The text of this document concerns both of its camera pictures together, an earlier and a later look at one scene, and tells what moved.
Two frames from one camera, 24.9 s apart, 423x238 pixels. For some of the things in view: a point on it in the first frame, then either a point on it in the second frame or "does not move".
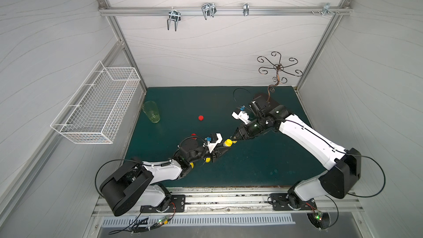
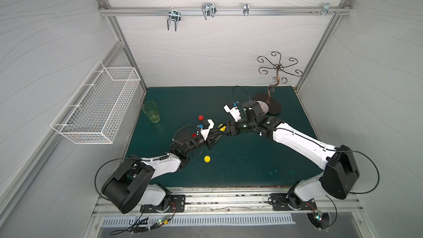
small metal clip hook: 246,9 does not move
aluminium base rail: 250,201 does not move
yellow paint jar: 227,142 → 223,129
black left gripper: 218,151 → 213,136
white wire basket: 94,114 does not move
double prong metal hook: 175,15 does not move
